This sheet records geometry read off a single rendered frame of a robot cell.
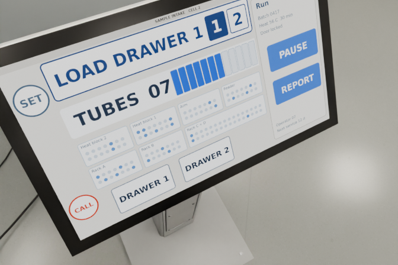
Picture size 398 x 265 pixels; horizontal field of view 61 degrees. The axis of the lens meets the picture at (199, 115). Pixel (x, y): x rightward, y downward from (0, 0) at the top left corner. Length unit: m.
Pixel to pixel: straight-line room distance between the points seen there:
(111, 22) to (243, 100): 0.24
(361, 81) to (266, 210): 0.97
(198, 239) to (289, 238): 0.40
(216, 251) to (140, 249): 0.31
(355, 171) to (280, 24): 1.36
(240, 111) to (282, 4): 0.18
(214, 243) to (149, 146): 1.04
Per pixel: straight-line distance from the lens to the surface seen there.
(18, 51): 0.46
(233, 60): 0.53
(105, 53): 0.46
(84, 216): 0.54
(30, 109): 0.47
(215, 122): 0.54
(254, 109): 0.57
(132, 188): 0.53
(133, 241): 1.51
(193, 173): 0.56
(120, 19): 0.46
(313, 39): 0.61
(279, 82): 0.58
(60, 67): 0.46
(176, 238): 1.50
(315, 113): 0.66
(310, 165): 1.76
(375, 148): 1.96
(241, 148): 0.58
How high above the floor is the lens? 1.52
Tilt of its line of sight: 60 degrees down
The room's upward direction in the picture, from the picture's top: 9 degrees clockwise
